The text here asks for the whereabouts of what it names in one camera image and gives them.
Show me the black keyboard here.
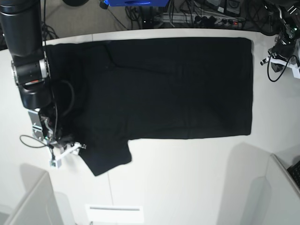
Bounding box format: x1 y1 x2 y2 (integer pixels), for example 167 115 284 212
287 161 300 188

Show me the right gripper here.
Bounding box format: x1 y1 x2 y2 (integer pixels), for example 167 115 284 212
46 134 87 161

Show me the black T-shirt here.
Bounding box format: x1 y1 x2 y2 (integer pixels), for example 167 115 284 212
47 37 254 176

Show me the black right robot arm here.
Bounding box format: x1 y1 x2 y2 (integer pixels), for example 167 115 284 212
0 0 86 168

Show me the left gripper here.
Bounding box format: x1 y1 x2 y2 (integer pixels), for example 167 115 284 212
260 32 300 73

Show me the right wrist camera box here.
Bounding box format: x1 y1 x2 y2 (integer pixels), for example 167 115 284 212
49 159 62 169

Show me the blue box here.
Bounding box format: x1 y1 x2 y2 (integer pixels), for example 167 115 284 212
105 0 169 7

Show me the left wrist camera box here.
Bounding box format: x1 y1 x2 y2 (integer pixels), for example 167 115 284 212
292 68 300 79

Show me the white power strip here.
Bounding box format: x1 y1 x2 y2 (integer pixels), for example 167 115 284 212
155 13 245 26

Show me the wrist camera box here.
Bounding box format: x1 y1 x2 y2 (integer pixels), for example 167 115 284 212
49 159 62 169
292 68 300 79

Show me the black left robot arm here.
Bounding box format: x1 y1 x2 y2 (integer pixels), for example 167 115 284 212
257 0 300 79

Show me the white partition panel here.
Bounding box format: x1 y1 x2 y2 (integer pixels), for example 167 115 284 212
0 164 76 225
241 155 300 225

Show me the white right partition panel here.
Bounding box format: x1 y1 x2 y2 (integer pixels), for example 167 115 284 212
241 155 300 225

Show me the white left partition panel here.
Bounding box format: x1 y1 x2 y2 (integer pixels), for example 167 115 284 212
0 164 76 225

